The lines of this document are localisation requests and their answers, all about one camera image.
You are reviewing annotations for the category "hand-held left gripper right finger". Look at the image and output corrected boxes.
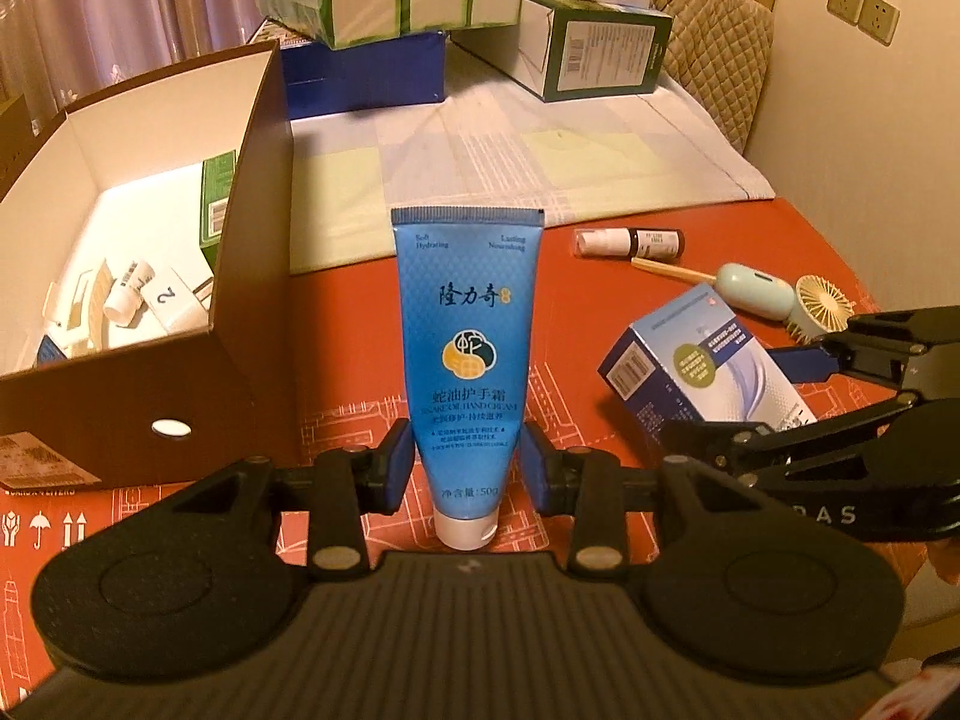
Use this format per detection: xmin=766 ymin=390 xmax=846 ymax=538
xmin=520 ymin=418 xmax=758 ymax=582

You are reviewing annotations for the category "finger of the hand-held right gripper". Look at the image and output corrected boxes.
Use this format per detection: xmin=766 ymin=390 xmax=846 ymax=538
xmin=771 ymin=306 xmax=960 ymax=392
xmin=664 ymin=390 xmax=938 ymax=478

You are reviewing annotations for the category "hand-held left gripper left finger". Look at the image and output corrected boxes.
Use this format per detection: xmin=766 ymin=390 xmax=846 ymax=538
xmin=176 ymin=416 xmax=413 ymax=582

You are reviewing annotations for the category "blue and white carton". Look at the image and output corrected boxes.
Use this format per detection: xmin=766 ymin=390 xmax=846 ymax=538
xmin=598 ymin=283 xmax=818 ymax=436

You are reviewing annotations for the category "brown cardboard box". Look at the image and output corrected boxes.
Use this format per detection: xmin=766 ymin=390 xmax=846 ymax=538
xmin=0 ymin=40 xmax=295 ymax=492

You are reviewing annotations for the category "blue hand cream tube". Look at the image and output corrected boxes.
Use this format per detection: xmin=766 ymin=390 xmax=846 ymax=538
xmin=390 ymin=206 xmax=547 ymax=550

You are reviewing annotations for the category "white numbered box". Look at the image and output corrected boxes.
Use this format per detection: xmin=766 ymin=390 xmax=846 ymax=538
xmin=135 ymin=266 xmax=218 ymax=335

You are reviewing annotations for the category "white tube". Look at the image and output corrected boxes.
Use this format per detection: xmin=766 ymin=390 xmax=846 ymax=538
xmin=103 ymin=259 xmax=157 ymax=329

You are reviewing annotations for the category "green box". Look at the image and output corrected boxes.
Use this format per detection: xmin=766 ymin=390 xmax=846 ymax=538
xmin=196 ymin=150 xmax=239 ymax=271

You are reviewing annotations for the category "white hair clip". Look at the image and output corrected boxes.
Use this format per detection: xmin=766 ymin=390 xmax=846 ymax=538
xmin=41 ymin=259 xmax=113 ymax=357

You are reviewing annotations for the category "light blue handheld fan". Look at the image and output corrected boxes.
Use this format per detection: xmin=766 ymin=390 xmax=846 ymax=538
xmin=712 ymin=262 xmax=857 ymax=336

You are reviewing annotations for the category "brown spray bottle clear cap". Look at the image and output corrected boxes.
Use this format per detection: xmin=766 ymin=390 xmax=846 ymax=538
xmin=574 ymin=227 xmax=687 ymax=261

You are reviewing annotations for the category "plaid cloth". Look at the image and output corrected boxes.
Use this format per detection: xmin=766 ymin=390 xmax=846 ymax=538
xmin=289 ymin=79 xmax=777 ymax=276

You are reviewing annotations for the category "beige quilted chair cover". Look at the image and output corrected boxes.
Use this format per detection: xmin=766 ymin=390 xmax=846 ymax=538
xmin=649 ymin=0 xmax=773 ymax=158

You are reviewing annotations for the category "green and white carton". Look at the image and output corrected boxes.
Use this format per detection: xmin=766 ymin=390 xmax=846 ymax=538
xmin=457 ymin=0 xmax=674 ymax=102

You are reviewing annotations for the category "blue box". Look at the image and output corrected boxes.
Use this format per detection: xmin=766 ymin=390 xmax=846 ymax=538
xmin=281 ymin=30 xmax=451 ymax=121

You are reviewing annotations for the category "pale curtain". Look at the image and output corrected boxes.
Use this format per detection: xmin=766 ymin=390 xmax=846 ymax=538
xmin=0 ymin=0 xmax=301 ymax=102

